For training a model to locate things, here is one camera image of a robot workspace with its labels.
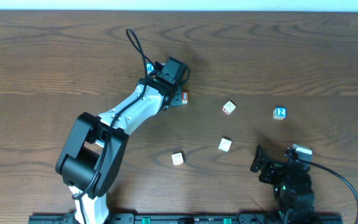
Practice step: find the red letter I block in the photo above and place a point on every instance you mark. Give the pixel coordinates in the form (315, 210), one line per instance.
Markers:
(184, 97)

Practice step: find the blue letter P block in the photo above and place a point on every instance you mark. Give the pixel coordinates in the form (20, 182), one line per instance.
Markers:
(149, 68)

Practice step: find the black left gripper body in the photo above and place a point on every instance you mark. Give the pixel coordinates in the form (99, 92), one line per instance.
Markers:
(176, 98)

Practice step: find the plain wooden block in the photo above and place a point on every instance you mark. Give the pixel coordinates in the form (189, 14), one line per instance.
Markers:
(177, 159)
(225, 144)

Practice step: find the plain wooden block bottom centre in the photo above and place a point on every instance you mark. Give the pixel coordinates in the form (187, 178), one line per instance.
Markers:
(177, 159)

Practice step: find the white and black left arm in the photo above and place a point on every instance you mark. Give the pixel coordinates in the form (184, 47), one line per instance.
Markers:
(92, 154)

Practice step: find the blue number 2 block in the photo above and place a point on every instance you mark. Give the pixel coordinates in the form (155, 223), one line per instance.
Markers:
(280, 113)

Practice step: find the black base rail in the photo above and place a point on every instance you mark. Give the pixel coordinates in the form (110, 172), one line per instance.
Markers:
(128, 218)

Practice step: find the red edged tilted wooden block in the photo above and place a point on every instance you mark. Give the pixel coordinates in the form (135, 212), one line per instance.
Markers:
(228, 108)

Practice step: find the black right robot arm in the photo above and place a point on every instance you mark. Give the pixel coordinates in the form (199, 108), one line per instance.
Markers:
(294, 200)

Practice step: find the plain wooden block right centre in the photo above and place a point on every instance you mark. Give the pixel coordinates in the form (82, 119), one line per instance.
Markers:
(225, 144)

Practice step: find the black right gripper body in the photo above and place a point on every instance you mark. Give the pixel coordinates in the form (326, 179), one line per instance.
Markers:
(266, 165)

